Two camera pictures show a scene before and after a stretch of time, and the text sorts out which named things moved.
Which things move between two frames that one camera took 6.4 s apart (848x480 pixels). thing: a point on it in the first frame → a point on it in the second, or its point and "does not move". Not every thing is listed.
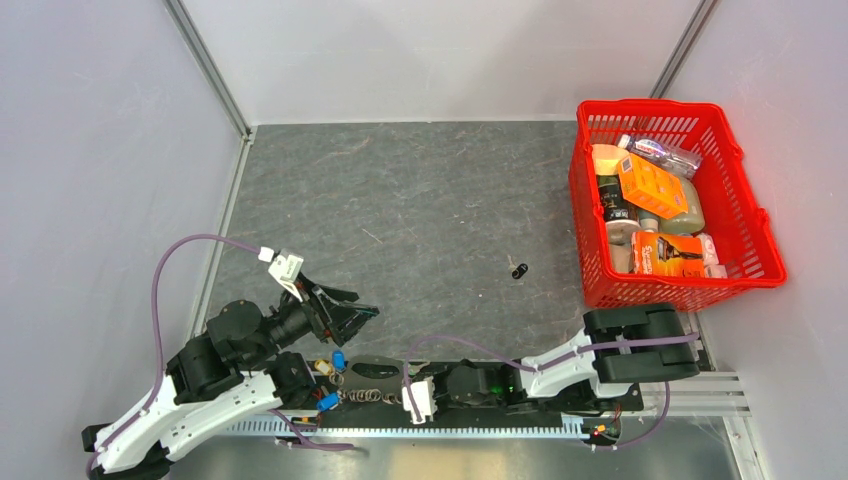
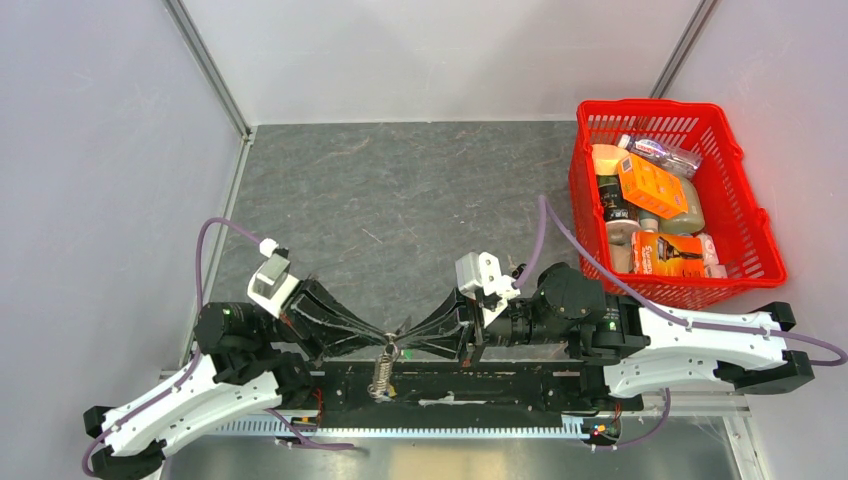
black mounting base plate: [461, 390] does not move
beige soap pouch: [693, 220] does not move
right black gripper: [438, 376] → [442, 330]
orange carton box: [652, 187] does not move
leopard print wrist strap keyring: [362, 395] → [383, 389]
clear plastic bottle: [673, 160] does not move
